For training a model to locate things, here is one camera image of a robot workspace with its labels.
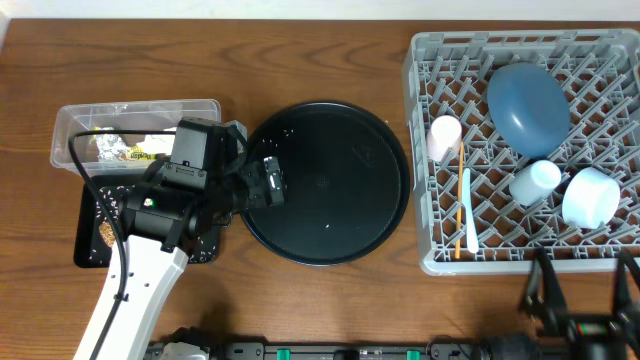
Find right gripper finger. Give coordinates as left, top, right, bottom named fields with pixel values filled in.
left=519, top=247, right=567, bottom=315
left=613, top=249, right=639, bottom=315

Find light blue bowl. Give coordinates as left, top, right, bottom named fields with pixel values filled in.
left=561, top=167, right=621, bottom=229

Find white plastic knife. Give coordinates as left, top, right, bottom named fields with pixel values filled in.
left=461, top=168, right=479, bottom=254

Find light blue cup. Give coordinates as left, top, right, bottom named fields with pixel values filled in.
left=509, top=160, right=561, bottom=206

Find white tissue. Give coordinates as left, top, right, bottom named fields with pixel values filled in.
left=137, top=134, right=175, bottom=155

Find wooden chopstick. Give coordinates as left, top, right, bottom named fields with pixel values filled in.
left=454, top=141, right=464, bottom=260

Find yellow foil snack wrapper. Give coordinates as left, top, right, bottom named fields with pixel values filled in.
left=90, top=134, right=157, bottom=162

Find brown cookie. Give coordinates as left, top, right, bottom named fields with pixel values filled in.
left=98, top=221, right=116, bottom=248

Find dark blue plate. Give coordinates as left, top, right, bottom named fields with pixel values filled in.
left=487, top=62, right=570, bottom=159

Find pink cup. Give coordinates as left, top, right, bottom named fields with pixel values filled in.
left=426, top=115, right=462, bottom=162

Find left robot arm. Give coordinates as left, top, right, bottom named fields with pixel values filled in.
left=75, top=117, right=285, bottom=359

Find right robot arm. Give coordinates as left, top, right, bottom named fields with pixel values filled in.
left=472, top=248, right=639, bottom=360

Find grey dishwasher rack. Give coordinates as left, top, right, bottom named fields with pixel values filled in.
left=403, top=29, right=639, bottom=276

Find round black tray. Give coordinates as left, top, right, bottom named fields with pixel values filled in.
left=242, top=102, right=410, bottom=266

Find clear plastic bin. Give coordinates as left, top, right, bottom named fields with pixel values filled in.
left=50, top=99, right=221, bottom=176

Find spilled rice grains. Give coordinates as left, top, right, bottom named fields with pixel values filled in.
left=85, top=119, right=324, bottom=265

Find black rectangular tray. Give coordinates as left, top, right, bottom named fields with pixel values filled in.
left=73, top=174, right=222, bottom=268

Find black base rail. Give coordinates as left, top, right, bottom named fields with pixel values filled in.
left=144, top=327, right=571, bottom=360

